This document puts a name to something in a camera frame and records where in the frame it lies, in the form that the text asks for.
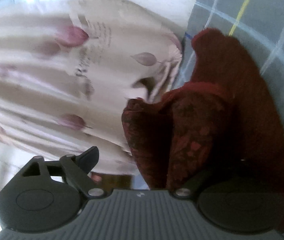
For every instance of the beige leaf print curtain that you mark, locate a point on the beige leaf print curtain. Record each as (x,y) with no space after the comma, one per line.
(68,69)

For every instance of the blue plaid bed sheet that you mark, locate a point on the blue plaid bed sheet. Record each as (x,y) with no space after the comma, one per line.
(257,24)

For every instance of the dark red knitted sweater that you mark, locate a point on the dark red knitted sweater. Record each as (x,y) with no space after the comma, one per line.
(219,133)

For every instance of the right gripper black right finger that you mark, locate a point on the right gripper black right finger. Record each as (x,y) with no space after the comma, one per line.
(237,212)

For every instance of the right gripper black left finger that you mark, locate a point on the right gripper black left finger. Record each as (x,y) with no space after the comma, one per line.
(45,195)

